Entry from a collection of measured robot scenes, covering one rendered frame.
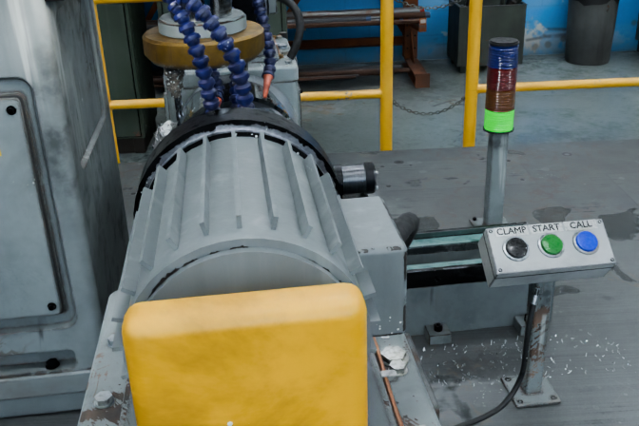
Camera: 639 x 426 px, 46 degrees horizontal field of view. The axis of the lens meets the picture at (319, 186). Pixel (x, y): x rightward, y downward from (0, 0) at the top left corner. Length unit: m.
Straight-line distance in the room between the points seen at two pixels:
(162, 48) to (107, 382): 0.55
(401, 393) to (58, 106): 0.59
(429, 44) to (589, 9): 1.25
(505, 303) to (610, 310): 0.21
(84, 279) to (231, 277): 0.67
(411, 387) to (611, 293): 0.91
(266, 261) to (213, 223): 0.05
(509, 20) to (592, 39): 0.71
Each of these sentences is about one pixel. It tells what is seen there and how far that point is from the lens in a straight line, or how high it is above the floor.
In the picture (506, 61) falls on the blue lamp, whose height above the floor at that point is 1.18.
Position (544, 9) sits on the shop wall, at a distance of 6.50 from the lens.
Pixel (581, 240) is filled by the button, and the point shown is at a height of 1.07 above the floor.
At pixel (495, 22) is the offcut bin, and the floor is 0.39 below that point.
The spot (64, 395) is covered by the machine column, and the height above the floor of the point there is 0.84.
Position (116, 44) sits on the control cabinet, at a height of 0.66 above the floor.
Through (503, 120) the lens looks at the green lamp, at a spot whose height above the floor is 1.06.
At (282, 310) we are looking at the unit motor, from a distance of 0.40.
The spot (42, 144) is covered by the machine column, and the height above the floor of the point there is 1.23.
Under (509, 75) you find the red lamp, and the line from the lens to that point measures 1.56.
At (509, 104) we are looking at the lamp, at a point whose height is 1.09.
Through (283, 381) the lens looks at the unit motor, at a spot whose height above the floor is 1.31.
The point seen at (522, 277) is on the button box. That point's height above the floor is 1.03.
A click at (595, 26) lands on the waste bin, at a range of 6.22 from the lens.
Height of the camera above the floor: 1.56
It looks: 24 degrees down
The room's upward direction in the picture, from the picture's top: 2 degrees counter-clockwise
